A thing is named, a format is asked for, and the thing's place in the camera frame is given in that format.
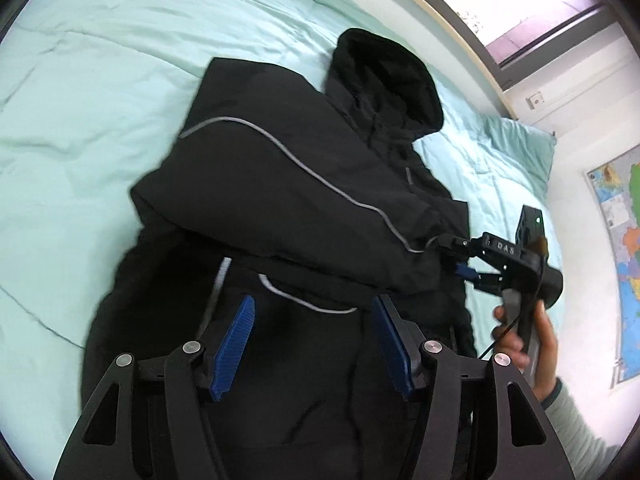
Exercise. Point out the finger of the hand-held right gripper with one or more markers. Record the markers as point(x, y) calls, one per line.
point(457, 245)
point(472, 274)

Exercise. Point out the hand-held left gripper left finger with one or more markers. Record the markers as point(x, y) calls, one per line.
point(232, 350)

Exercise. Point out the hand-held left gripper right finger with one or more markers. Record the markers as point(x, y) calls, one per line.
point(392, 350)

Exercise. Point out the black hooded jacket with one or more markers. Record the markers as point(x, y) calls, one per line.
point(280, 185)

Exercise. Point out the person's right forearm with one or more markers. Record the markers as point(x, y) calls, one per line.
point(575, 430)

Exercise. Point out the person's right hand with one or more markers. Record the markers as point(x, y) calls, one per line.
point(545, 345)

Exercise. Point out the mint green pillow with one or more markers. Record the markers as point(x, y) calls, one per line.
point(525, 155)

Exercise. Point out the mint green bed blanket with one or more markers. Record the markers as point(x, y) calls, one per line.
point(100, 85)

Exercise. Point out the colourful wall map poster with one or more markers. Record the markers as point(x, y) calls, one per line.
point(625, 240)

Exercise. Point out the white wall socket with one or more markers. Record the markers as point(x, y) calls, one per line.
point(537, 100)

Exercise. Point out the window with dark frame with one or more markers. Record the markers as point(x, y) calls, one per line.
point(500, 0)

